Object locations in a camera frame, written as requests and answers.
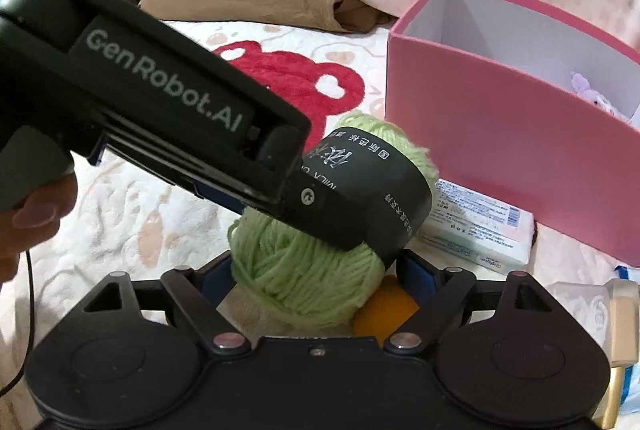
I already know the orange makeup sponge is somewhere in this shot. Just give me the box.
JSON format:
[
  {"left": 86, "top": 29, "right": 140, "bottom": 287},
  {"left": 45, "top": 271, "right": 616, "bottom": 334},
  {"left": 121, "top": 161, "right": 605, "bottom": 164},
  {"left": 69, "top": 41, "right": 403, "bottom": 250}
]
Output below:
[{"left": 352, "top": 275, "right": 419, "bottom": 346}]

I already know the blue white tissue pack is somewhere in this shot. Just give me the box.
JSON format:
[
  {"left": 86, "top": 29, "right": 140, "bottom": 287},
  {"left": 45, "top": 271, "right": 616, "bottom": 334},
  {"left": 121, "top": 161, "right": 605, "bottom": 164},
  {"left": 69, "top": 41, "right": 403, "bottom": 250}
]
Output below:
[{"left": 418, "top": 179, "right": 535, "bottom": 275}]

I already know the green yarn ball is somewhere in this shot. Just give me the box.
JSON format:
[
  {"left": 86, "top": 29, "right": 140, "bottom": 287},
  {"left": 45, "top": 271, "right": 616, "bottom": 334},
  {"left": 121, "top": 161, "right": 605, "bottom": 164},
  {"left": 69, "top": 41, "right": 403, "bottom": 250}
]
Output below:
[{"left": 228, "top": 112, "right": 439, "bottom": 330}]

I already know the purple plush toy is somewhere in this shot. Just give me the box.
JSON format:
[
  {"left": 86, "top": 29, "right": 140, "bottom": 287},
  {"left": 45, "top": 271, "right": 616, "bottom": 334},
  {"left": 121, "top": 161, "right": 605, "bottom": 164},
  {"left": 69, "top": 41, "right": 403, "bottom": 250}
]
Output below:
[{"left": 570, "top": 72, "right": 628, "bottom": 122}]

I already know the person left hand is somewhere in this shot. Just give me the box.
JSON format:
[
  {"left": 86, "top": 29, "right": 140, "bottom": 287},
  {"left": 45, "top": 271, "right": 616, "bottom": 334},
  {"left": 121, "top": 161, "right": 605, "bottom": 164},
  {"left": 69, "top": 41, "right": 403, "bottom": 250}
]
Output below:
[{"left": 0, "top": 172, "right": 78, "bottom": 284}]

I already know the pink cardboard box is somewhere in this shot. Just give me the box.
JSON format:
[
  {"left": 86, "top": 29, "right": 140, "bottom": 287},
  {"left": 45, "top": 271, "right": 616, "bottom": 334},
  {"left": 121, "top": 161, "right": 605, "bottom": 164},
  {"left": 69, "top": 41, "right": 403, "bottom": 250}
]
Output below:
[{"left": 385, "top": 0, "right": 639, "bottom": 265}]

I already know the black cable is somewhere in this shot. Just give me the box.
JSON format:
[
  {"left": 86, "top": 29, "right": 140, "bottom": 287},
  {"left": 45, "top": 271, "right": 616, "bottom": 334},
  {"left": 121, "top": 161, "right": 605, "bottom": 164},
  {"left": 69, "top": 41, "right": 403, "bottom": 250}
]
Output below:
[{"left": 0, "top": 249, "right": 37, "bottom": 396}]

